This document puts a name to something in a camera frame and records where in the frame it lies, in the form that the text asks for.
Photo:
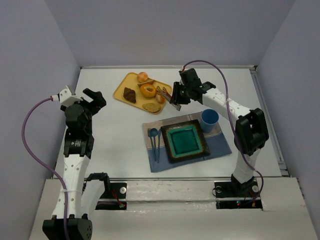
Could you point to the halved brown bread wedge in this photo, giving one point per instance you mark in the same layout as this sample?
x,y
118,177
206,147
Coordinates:
x,y
148,82

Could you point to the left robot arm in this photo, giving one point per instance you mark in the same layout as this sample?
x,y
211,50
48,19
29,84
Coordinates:
x,y
79,193

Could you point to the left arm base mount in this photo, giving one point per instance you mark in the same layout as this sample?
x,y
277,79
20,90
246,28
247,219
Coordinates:
x,y
102,194

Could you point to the blue beige placemat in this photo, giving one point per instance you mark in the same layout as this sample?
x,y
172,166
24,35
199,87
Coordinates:
x,y
215,140

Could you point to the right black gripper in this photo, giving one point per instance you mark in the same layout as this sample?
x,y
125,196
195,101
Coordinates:
x,y
180,92

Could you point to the blue plastic cup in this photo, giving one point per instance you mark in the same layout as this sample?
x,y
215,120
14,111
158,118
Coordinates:
x,y
208,120

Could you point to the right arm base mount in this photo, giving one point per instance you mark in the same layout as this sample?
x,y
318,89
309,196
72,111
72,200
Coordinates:
x,y
232,195

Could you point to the chocolate croissant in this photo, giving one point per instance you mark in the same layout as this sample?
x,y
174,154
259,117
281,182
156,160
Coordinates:
x,y
129,95

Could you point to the seeded bread slice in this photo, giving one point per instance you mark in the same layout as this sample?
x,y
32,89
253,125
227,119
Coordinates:
x,y
152,107

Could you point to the metal tongs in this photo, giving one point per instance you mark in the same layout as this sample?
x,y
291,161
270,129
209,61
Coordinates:
x,y
168,97

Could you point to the black green square plate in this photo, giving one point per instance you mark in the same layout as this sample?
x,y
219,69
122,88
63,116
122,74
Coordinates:
x,y
184,141

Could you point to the glazed oval bun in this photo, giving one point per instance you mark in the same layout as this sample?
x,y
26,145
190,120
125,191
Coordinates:
x,y
160,98

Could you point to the blue plastic knife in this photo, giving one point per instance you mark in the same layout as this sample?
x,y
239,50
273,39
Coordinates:
x,y
158,145

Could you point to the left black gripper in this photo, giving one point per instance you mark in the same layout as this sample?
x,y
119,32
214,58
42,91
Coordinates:
x,y
94,100

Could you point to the round pink bread roll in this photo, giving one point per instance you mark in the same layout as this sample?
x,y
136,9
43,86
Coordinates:
x,y
142,77

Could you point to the blue plastic fork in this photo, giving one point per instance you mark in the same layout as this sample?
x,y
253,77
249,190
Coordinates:
x,y
148,133

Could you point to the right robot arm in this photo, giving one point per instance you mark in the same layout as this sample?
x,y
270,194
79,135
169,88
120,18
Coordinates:
x,y
248,126

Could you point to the yellow tray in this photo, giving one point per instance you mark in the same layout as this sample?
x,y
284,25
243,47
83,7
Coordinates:
x,y
130,81

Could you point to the blue plastic spoon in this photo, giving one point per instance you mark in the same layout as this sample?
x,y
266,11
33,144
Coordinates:
x,y
154,134

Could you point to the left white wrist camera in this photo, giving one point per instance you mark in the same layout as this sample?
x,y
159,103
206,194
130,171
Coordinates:
x,y
67,97

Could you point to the orange bagel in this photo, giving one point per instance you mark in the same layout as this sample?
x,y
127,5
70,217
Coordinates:
x,y
148,90

